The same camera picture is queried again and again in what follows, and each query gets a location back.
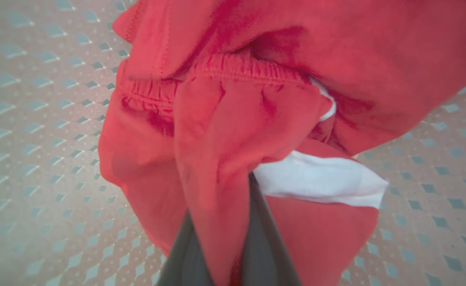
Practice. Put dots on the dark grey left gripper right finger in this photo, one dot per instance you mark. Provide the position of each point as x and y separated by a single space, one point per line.
266 254

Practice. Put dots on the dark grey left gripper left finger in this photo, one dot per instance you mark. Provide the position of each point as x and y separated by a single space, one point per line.
185 262

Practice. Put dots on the red shorts with white stripe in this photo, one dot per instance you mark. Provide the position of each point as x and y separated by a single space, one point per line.
225 131

